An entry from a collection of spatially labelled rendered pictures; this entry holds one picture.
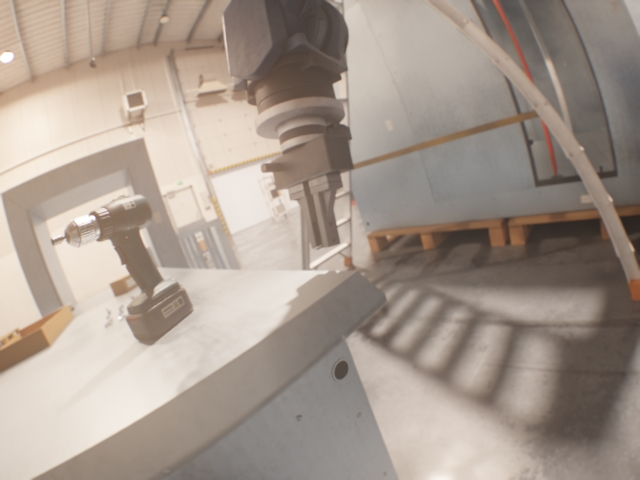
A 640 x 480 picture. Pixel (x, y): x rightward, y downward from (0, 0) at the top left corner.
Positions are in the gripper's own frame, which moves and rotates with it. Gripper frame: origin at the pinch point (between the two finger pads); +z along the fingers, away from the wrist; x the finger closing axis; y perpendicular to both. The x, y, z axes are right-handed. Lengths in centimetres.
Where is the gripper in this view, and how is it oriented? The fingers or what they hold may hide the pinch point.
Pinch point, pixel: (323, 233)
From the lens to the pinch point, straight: 44.5
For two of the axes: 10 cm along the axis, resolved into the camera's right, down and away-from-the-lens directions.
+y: -7.2, 2.0, -6.6
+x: 6.6, -0.8, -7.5
